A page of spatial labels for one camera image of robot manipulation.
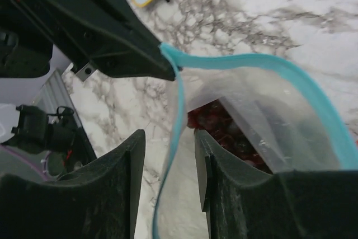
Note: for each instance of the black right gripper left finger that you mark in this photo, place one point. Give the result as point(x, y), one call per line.
point(99, 200)

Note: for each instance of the purple fake grapes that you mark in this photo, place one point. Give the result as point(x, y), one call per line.
point(215, 119)

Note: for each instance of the aluminium extrusion rail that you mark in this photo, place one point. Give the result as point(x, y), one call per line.
point(53, 98)

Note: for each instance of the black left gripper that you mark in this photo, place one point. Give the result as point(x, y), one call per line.
point(103, 35)

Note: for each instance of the blue zip clear bag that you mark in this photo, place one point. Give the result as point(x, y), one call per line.
point(284, 114)

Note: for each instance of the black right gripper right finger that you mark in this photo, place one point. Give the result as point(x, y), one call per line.
point(241, 201)

